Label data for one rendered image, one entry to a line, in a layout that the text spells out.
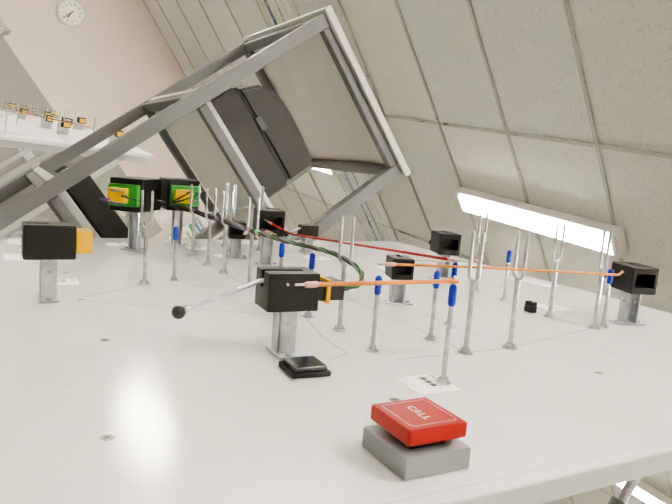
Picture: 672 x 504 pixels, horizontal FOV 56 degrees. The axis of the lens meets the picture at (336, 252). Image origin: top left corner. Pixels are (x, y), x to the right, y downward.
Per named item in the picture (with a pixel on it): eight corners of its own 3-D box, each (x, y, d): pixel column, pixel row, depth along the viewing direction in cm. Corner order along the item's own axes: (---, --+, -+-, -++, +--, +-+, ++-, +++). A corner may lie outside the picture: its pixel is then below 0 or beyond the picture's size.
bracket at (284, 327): (264, 347, 69) (267, 302, 69) (285, 345, 71) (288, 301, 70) (279, 360, 65) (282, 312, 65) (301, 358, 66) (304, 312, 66)
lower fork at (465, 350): (476, 354, 73) (490, 232, 71) (464, 355, 72) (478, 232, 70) (465, 349, 75) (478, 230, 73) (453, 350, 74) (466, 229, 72)
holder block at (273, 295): (254, 303, 68) (256, 266, 67) (302, 302, 70) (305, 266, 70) (267, 312, 64) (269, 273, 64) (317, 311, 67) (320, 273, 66)
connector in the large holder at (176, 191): (196, 206, 134) (197, 186, 133) (200, 207, 131) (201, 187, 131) (169, 205, 131) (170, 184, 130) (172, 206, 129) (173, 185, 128)
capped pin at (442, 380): (432, 382, 62) (443, 274, 61) (440, 379, 63) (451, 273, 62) (445, 386, 61) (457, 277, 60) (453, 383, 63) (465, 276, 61)
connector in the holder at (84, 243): (72, 249, 85) (72, 227, 85) (88, 249, 86) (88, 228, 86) (76, 253, 82) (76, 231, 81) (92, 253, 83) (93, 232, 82)
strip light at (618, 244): (614, 235, 341) (623, 227, 343) (453, 192, 444) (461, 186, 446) (619, 260, 349) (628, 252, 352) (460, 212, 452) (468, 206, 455)
